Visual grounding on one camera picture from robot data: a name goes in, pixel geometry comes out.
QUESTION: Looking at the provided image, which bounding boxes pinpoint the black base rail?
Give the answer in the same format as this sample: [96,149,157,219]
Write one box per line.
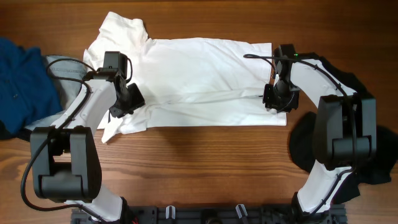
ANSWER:
[70,204,348,224]

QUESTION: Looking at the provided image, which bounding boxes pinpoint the blue shirt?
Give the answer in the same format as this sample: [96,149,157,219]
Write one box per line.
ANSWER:
[1,38,62,134]

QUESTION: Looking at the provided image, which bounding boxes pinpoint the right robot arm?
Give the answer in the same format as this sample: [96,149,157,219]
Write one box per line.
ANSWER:
[262,44,376,222]

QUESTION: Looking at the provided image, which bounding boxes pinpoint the white polo shirt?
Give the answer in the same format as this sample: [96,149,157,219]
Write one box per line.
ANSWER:
[83,12,287,142]

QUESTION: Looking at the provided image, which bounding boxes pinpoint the dark garment under blue shirt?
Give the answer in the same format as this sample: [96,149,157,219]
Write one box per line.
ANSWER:
[0,121,32,142]

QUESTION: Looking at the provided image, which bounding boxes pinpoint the light grey shirt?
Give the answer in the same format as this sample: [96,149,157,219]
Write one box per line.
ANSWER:
[25,55,86,131]

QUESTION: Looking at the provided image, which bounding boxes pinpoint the black shirt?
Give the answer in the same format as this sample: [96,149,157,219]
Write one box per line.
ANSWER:
[289,57,397,204]

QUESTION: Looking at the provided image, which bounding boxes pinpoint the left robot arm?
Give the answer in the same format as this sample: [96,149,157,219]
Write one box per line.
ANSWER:
[21,51,145,223]

